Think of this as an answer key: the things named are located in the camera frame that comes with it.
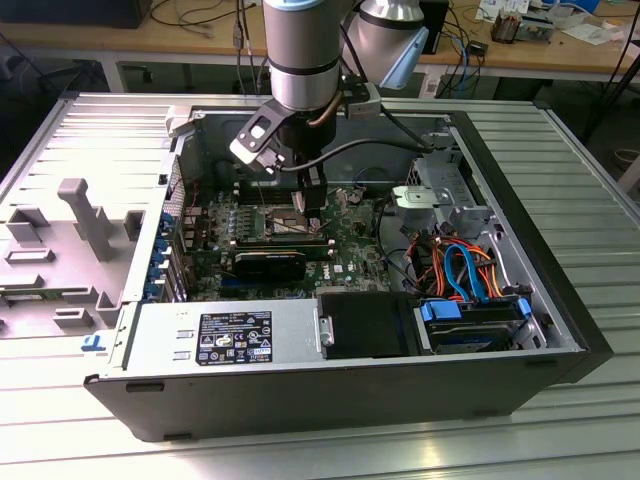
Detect hard disk in blue carrier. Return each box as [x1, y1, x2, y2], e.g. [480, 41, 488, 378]
[413, 297, 531, 354]

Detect copper coloured hose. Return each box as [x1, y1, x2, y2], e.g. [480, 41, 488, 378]
[305, 92, 344, 129]

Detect black PC case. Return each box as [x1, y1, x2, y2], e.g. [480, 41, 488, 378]
[82, 102, 615, 444]

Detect black camera cable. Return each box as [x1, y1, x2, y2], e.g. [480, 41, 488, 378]
[279, 104, 435, 174]

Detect black wire loop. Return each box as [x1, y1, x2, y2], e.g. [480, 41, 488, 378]
[375, 197, 419, 294]

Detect black tower device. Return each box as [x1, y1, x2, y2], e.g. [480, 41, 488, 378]
[419, 0, 450, 56]

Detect silver drive cage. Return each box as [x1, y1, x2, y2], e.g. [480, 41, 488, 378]
[405, 130, 496, 236]

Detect black RAM slot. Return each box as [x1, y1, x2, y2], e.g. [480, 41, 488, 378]
[233, 241, 336, 249]
[232, 188, 329, 197]
[233, 193, 330, 202]
[232, 179, 327, 188]
[232, 184, 328, 192]
[233, 237, 335, 245]
[234, 245, 337, 254]

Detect silver power supply unit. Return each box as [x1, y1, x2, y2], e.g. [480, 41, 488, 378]
[119, 298, 321, 371]

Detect metal socket cover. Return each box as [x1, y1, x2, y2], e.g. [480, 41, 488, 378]
[327, 187, 352, 224]

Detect black bay cover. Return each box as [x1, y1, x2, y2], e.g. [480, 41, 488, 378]
[318, 291, 419, 360]

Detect blue wire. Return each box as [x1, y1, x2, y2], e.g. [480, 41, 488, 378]
[442, 242, 496, 306]

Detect grey hanging cable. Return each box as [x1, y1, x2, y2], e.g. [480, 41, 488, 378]
[230, 0, 271, 97]

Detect black graphics card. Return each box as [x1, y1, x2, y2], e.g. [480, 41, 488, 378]
[232, 248, 307, 282]

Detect wooden desk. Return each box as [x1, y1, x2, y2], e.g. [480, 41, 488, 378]
[0, 0, 640, 84]

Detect large black box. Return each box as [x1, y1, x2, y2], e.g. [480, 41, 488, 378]
[0, 0, 151, 30]

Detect CPU socket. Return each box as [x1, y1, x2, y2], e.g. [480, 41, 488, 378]
[262, 199, 324, 237]

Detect green RAM stick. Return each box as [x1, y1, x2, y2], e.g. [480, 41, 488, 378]
[0, 291, 49, 305]

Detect copper coil transformer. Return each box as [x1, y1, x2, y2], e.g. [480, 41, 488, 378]
[490, 10, 522, 45]

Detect black power supply label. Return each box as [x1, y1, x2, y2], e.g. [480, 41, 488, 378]
[198, 312, 274, 365]

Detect grey desk device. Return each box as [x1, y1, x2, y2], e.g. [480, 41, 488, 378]
[519, 12, 556, 42]

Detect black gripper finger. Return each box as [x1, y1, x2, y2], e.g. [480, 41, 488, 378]
[299, 164, 329, 234]

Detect orange wire bundle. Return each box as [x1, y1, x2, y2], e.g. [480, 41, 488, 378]
[407, 233, 506, 301]

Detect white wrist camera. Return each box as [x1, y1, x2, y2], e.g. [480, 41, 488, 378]
[228, 99, 287, 175]

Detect green motherboard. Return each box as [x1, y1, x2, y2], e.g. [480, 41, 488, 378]
[182, 184, 416, 304]

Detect silver metal bracket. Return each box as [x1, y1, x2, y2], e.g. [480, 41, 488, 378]
[388, 183, 444, 232]

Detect white papers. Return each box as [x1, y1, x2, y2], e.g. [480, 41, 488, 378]
[562, 14, 626, 47]

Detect grey parts rack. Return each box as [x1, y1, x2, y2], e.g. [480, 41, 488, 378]
[0, 177, 146, 341]

